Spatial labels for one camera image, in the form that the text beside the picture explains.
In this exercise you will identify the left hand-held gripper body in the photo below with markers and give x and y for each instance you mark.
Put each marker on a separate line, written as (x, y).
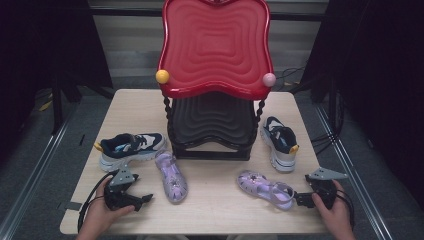
(123, 176)

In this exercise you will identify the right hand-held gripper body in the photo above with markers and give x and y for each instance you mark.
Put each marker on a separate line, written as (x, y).
(325, 174)

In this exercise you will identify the purple jelly sandal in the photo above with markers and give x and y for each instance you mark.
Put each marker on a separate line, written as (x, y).
(173, 181)
(260, 186)

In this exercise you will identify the navy and white sneaker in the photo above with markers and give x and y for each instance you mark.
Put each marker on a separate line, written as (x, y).
(281, 140)
(133, 143)

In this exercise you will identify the red and black shoe rack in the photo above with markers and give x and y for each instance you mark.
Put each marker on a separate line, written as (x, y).
(216, 50)

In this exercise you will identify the person's right hand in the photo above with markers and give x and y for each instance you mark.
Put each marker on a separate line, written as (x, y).
(336, 216)

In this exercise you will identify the person's left hand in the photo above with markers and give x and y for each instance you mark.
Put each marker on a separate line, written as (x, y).
(98, 216)

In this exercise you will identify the small black floor tape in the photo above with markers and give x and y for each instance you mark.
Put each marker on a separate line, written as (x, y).
(82, 140)

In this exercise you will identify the black tape strip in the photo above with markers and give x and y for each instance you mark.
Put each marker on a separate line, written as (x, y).
(73, 206)

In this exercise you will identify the black stand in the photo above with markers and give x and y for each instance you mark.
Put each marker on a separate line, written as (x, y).
(56, 106)

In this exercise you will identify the yellow floor object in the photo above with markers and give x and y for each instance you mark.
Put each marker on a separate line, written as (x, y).
(45, 106)

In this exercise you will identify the black curtain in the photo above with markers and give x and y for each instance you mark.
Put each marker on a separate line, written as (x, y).
(383, 66)
(33, 50)

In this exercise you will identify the black horizontal bar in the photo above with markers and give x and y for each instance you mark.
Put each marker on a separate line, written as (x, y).
(126, 12)

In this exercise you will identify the aluminium floor rail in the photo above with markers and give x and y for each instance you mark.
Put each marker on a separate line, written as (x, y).
(36, 176)
(353, 173)

